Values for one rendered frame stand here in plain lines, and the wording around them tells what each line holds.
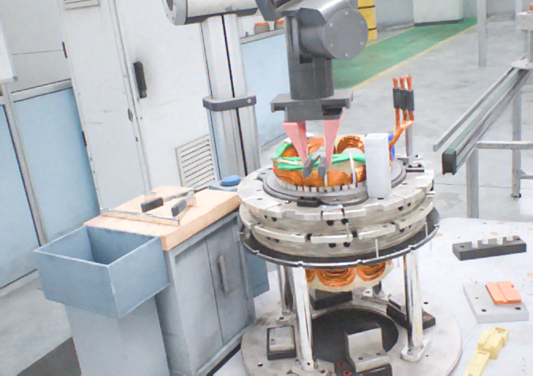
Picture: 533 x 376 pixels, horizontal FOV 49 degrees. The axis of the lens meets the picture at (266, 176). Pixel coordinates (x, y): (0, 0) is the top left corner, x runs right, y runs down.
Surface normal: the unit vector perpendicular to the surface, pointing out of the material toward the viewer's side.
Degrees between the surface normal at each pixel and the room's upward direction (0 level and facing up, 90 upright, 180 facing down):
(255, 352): 0
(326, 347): 0
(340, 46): 91
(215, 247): 90
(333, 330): 0
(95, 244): 90
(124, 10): 90
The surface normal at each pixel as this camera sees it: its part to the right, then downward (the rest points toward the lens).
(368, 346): 0.24, 0.26
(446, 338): -0.12, -0.95
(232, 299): 0.84, 0.06
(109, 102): -0.50, 0.32
